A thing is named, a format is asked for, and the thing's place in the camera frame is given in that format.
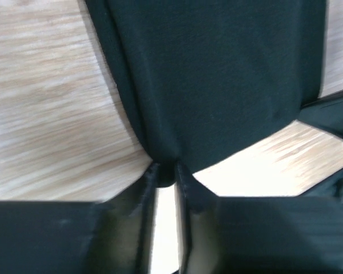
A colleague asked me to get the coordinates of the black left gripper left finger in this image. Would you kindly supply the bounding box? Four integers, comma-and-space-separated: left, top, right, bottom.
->
87, 163, 159, 273

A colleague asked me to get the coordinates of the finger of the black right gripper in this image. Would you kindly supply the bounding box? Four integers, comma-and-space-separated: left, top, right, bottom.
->
298, 90, 343, 139
301, 168, 343, 204

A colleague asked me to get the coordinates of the black tank top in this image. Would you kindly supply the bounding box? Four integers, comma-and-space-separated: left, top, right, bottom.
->
86, 0, 326, 187

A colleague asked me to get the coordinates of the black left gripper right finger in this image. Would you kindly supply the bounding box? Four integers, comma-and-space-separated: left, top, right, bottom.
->
175, 162, 224, 273

